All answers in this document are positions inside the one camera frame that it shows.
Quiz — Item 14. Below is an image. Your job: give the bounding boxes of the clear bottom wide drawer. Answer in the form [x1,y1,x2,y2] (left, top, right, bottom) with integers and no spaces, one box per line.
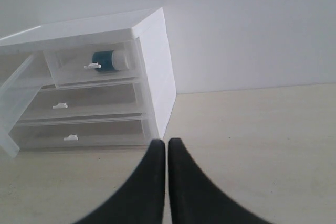
[9,116,156,150]

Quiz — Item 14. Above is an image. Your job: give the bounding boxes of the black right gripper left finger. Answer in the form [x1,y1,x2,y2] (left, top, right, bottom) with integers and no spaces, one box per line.
[77,140,165,223]

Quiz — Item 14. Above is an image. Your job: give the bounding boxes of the clear middle wide drawer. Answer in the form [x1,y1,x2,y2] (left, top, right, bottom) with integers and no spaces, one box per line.
[20,83,145,121]

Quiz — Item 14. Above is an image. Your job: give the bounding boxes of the teal bottle white cap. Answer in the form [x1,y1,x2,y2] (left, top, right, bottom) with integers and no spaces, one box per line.
[92,50,130,72]

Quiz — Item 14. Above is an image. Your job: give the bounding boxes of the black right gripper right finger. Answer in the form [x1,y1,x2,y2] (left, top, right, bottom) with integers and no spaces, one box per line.
[167,138,268,223]

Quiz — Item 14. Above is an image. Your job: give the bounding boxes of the white plastic drawer cabinet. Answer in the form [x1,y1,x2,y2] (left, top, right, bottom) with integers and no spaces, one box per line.
[0,7,177,158]

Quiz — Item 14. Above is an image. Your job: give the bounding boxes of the clear wide drawer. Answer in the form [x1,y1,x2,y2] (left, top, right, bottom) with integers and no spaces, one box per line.
[9,116,156,150]
[20,83,145,121]

